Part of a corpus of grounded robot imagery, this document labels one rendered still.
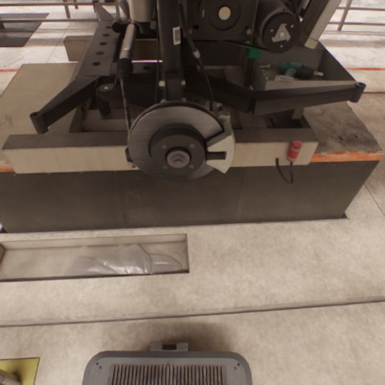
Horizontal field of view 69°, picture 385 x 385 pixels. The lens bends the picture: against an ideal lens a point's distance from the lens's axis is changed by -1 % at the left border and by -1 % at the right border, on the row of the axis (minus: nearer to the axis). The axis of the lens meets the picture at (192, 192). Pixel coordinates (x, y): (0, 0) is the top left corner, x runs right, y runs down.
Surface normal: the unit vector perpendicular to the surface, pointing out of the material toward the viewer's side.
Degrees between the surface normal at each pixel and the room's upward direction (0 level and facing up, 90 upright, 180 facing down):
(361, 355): 0
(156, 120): 90
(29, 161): 90
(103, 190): 90
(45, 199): 90
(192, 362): 0
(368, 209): 0
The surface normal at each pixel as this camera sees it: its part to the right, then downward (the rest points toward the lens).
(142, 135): 0.07, 0.75
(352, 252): 0.04, -0.66
